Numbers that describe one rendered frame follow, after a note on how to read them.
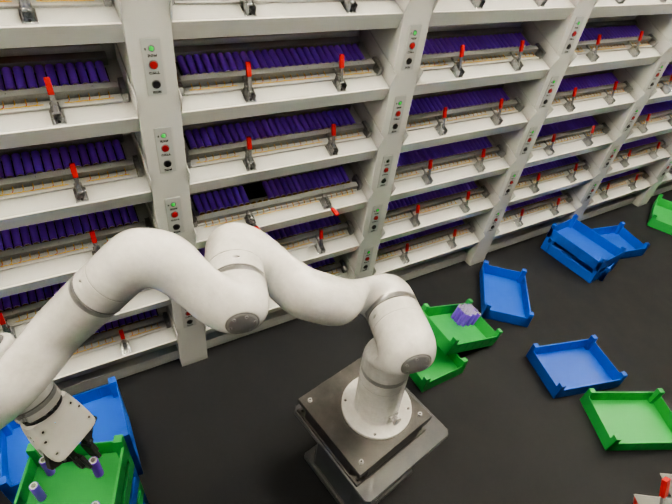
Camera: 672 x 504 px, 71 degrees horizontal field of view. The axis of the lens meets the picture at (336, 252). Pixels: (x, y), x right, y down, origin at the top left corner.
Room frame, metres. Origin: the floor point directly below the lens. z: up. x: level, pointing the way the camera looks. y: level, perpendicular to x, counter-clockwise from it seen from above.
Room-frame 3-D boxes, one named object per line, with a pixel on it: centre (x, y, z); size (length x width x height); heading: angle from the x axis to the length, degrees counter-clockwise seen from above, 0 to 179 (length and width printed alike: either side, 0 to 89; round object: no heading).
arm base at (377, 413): (0.70, -0.17, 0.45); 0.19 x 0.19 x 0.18
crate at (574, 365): (1.21, -1.00, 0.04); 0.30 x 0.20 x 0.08; 110
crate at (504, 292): (1.57, -0.79, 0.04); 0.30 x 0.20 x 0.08; 174
